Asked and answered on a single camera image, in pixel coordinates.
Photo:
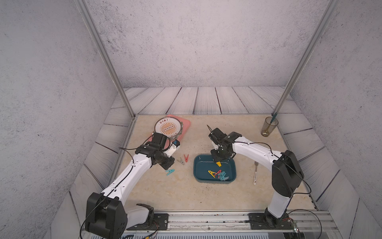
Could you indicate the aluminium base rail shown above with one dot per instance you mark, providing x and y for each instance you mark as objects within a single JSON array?
[{"x": 234, "y": 225}]

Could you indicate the fork with white handle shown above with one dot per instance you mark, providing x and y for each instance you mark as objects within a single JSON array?
[{"x": 255, "y": 173}]

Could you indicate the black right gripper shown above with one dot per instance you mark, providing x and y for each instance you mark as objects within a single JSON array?
[{"x": 217, "y": 159}]

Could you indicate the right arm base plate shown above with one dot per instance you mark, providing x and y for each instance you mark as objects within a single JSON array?
[{"x": 266, "y": 221}]

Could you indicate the aluminium frame post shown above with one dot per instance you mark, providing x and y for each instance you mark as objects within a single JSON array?
[
  {"x": 88, "y": 20},
  {"x": 317, "y": 34}
]

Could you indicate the pink plastic tray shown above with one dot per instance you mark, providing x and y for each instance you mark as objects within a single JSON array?
[{"x": 186, "y": 125}]

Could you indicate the left aluminium frame post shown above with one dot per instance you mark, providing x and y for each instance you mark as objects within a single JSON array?
[{"x": 88, "y": 20}]

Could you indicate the teal plastic storage box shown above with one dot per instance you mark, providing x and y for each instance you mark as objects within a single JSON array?
[{"x": 204, "y": 162}]

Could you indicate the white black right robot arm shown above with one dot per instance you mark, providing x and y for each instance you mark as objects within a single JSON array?
[{"x": 284, "y": 170}]

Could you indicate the white plate orange sunburst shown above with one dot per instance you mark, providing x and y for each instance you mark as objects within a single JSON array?
[{"x": 168, "y": 126}]

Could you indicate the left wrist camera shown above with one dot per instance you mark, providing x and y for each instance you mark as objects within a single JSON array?
[{"x": 172, "y": 148}]

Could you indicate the teal clothespin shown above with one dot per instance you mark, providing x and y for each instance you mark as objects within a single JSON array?
[
  {"x": 222, "y": 176},
  {"x": 169, "y": 171}
]

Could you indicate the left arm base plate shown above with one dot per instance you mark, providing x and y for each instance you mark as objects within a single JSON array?
[{"x": 159, "y": 222}]

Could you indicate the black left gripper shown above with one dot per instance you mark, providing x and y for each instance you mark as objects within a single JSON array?
[{"x": 170, "y": 162}]

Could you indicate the teal pen in glass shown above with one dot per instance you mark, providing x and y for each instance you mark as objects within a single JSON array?
[{"x": 274, "y": 115}]

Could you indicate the olive drinking glass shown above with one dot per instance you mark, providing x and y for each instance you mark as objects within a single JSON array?
[{"x": 268, "y": 129}]

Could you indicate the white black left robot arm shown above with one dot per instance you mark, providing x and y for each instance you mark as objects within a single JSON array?
[{"x": 105, "y": 212}]

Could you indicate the right aluminium frame post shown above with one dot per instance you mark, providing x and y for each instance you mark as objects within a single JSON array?
[{"x": 317, "y": 34}]

